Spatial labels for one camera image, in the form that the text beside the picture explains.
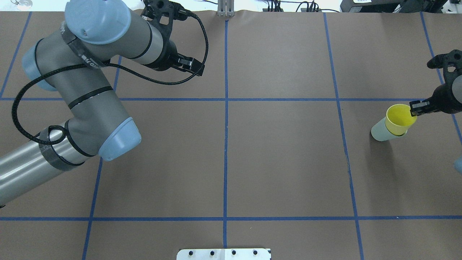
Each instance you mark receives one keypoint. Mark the green cup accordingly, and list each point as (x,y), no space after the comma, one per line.
(380,132)

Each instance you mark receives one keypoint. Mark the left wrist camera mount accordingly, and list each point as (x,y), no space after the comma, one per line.
(161,14)

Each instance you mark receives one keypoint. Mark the yellow cup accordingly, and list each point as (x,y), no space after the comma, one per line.
(399,119)

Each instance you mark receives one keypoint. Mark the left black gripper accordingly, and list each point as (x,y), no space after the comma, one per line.
(166,57)

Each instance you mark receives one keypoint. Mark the white camera post with base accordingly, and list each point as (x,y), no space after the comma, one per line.
(225,254)

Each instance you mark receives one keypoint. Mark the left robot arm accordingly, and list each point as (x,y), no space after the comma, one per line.
(95,34)

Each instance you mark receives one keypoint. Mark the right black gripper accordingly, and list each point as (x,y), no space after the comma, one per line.
(446,98)

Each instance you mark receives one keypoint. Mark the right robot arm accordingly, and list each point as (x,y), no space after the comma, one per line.
(456,88)

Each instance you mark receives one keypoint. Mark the aluminium frame post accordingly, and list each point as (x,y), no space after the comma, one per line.
(225,8)

